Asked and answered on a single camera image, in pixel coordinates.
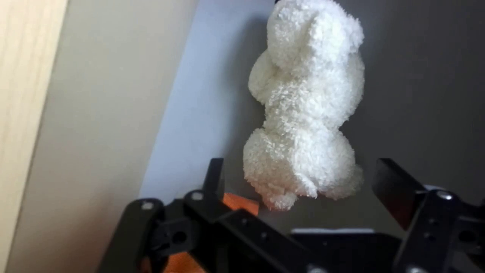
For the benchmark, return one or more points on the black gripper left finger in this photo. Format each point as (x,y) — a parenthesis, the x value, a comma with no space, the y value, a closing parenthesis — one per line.
(236,233)

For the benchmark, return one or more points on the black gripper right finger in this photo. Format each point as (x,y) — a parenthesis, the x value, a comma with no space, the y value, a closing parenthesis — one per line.
(433,222)

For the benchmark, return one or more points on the white fluffy teddy bear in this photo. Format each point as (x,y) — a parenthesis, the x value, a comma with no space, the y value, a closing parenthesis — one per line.
(308,101)

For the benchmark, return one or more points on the grey drawer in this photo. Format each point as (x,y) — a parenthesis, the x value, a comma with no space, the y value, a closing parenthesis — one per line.
(414,76)

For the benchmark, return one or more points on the wooden dresser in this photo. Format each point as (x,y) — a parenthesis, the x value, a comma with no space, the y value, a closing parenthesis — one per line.
(20,101)

